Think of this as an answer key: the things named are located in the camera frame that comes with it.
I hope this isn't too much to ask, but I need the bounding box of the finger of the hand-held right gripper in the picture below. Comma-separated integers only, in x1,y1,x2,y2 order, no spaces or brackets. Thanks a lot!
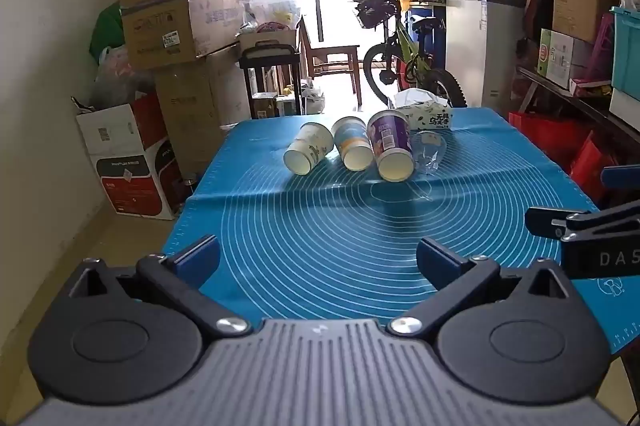
524,204,640,242
600,165,640,188

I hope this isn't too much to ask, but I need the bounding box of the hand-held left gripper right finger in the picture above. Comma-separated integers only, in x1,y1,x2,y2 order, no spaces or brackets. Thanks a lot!
387,236,582,337

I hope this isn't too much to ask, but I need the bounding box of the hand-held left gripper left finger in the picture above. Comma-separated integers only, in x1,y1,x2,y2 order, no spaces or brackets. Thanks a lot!
63,235,252,337

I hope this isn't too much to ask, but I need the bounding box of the clear plastic cup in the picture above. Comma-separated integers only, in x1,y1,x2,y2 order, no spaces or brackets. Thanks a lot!
411,130,448,176

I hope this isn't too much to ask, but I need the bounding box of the purple paper cup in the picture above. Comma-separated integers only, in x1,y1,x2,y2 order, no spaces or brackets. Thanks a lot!
366,109,416,183

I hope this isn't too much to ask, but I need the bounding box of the blue and yellow paper cup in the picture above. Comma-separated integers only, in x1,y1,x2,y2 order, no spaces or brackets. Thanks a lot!
332,116,375,172

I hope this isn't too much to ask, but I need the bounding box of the white paper cup green print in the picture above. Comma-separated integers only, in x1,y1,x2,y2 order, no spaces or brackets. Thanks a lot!
283,121,335,176

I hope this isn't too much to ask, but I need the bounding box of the red paper bag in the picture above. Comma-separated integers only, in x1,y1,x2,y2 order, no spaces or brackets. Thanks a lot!
569,131,619,203
508,111,592,173

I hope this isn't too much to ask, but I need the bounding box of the dark side table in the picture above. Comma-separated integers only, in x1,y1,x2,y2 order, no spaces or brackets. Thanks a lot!
517,66,640,143

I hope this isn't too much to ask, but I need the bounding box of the red white black box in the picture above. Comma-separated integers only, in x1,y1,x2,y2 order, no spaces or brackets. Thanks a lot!
75,92,184,221

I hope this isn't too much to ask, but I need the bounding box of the blue silicone mat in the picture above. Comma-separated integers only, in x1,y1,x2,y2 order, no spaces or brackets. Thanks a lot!
162,106,640,353

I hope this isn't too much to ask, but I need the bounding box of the teal storage box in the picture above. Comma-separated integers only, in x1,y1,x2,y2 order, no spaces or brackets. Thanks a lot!
608,6,640,102

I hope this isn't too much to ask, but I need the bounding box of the pink plastic stool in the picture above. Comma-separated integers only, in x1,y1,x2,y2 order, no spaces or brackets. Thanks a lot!
570,13,616,83

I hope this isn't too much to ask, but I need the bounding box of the green and white box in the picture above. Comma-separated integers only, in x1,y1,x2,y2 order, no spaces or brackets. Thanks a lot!
537,28,577,90

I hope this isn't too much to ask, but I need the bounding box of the green tissue pack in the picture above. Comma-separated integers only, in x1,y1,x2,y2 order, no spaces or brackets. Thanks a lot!
393,88,455,132

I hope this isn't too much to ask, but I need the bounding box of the tall brown cardboard box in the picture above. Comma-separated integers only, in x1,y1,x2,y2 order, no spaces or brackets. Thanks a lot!
154,56,227,178

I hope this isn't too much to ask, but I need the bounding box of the plain white cardboard box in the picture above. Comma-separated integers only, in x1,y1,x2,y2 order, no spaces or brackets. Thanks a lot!
207,44,252,128

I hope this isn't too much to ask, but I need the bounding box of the white chest freezer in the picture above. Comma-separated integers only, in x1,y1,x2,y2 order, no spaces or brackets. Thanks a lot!
444,0,527,110

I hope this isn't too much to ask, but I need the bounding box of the pink plastic bag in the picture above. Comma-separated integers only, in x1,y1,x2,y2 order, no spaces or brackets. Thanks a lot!
94,46,157,108

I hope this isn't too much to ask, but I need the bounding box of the green bicycle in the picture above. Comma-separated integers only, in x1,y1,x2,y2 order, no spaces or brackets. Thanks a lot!
338,0,469,110

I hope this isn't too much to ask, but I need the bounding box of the black trolley cart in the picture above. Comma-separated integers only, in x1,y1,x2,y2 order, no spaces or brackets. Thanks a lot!
238,43,304,117

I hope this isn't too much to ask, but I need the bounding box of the blue plastic bin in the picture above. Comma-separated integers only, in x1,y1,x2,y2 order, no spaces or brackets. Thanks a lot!
407,4,447,53

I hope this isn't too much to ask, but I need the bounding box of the wooden chair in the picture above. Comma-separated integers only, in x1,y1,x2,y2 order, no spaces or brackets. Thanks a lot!
298,14,362,95

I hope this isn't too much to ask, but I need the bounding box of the large brown cardboard box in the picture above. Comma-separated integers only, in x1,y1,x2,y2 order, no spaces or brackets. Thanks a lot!
115,0,246,72

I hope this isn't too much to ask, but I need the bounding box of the white printed cardboard box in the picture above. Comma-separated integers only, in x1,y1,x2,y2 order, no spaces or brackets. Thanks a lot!
181,0,247,58

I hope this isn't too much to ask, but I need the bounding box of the green bag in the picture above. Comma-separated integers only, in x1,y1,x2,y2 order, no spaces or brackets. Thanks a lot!
89,1,126,65

